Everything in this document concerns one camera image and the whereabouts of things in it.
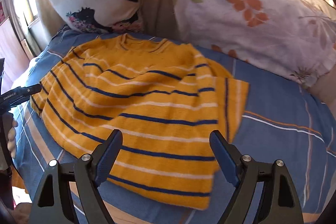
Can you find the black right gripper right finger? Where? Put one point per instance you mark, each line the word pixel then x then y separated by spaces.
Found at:
pixel 279 201

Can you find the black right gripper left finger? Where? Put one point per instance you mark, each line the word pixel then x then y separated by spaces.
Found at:
pixel 53 200

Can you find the yellow striped knit sweater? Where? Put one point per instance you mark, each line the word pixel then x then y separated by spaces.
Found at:
pixel 165 98

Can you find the person's left hand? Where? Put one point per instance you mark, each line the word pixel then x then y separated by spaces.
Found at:
pixel 11 143

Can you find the pink wooden dresser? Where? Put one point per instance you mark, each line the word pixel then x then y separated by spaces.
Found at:
pixel 16 61

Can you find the floral white ruffled pillow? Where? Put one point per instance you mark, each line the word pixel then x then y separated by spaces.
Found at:
pixel 294 39

